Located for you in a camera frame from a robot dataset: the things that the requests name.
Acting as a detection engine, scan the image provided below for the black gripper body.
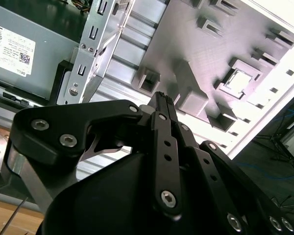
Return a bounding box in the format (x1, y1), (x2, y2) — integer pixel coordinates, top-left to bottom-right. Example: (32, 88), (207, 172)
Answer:
(38, 151), (226, 235)

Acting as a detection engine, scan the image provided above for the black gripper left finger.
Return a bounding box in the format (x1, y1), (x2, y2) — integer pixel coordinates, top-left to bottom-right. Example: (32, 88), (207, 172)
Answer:
(1, 91), (183, 219)

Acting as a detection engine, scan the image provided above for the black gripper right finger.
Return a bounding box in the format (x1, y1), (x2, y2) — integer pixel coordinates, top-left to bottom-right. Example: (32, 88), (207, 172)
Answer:
(164, 95), (294, 235)

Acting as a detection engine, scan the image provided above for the silver CPU chip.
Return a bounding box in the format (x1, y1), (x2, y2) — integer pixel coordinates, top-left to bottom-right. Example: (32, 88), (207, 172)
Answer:
(225, 70), (257, 93)

